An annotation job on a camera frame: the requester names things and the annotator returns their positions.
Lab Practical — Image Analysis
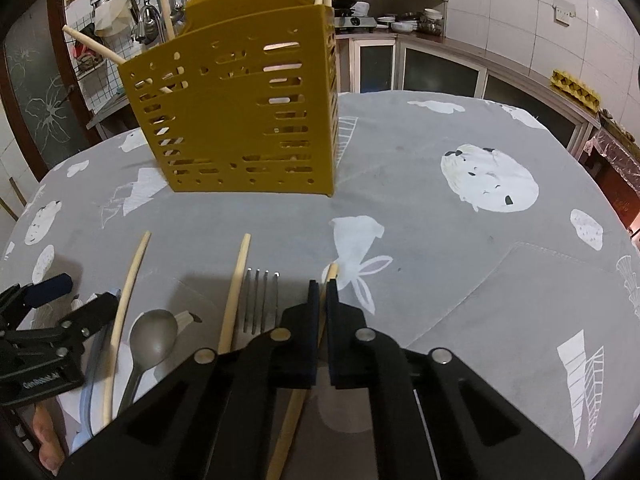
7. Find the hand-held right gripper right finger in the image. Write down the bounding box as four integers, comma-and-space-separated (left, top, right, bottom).
326, 277, 585, 480

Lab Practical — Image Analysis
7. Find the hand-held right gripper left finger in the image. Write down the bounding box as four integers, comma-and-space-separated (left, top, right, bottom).
57, 280, 321, 480

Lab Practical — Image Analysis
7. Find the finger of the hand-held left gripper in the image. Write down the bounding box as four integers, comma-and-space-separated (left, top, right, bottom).
10, 292, 120, 361
0, 273, 74, 331

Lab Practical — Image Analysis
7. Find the fork with green handle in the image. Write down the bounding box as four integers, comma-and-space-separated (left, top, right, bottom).
242, 268, 282, 336

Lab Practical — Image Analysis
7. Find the metal spoon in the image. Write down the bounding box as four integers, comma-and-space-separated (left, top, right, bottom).
116, 309, 179, 417

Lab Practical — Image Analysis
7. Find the yellow slotted utensil holder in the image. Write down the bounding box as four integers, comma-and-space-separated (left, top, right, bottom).
119, 0, 341, 198

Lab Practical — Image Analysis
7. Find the person's left hand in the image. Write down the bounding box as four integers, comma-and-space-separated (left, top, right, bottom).
31, 401, 67, 474

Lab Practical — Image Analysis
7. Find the grey printed tablecloth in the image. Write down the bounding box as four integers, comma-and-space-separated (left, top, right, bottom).
0, 89, 640, 480

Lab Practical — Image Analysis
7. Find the brown frosted glass door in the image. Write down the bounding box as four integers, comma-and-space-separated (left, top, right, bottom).
0, 0, 98, 181

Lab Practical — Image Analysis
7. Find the red and black hanging item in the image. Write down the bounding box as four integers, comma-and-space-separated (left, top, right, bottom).
72, 42, 108, 78

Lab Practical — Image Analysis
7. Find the hanging white cloth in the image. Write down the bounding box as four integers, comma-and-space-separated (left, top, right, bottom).
95, 0, 133, 36

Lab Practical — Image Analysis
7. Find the kitchen counter cabinet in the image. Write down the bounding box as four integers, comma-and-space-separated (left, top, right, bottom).
87, 20, 601, 151

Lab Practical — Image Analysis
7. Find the side table with lace cover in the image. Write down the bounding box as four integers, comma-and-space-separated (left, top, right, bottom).
582, 122, 640, 246

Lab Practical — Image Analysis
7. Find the gas stove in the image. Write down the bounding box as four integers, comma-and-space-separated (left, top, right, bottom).
332, 12, 379, 36

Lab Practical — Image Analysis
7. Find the yellow egg carton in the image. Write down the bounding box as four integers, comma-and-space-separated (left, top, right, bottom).
550, 69, 602, 111

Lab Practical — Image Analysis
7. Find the white wall socket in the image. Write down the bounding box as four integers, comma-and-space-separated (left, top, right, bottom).
552, 0, 577, 27

